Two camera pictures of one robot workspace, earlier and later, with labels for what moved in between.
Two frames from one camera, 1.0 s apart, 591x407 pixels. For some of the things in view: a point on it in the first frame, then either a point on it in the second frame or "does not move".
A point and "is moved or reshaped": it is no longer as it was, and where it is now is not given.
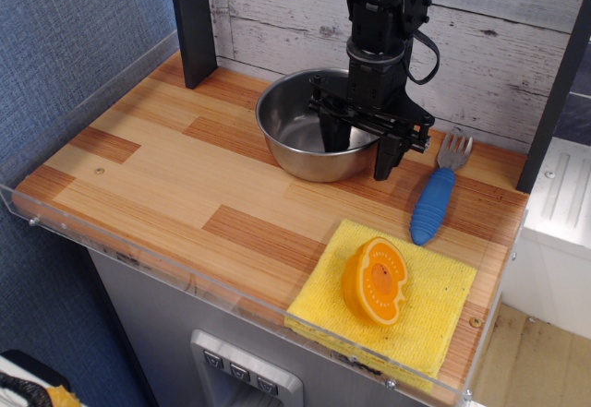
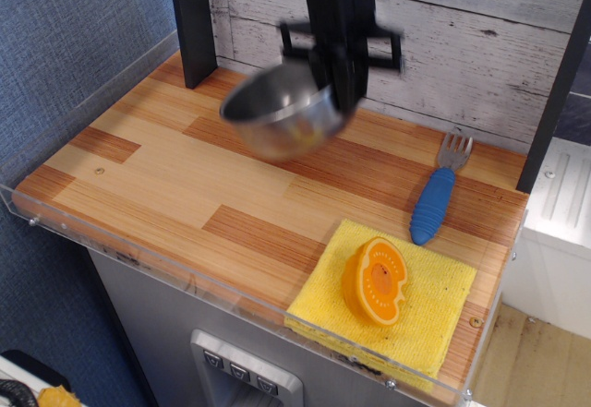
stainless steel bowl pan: (291, 128) is moved or reshaped
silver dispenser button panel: (228, 376) does not move
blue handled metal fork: (438, 186) does not move
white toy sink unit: (549, 277) does not move
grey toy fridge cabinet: (191, 349) does not move
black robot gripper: (376, 98) to (343, 39)
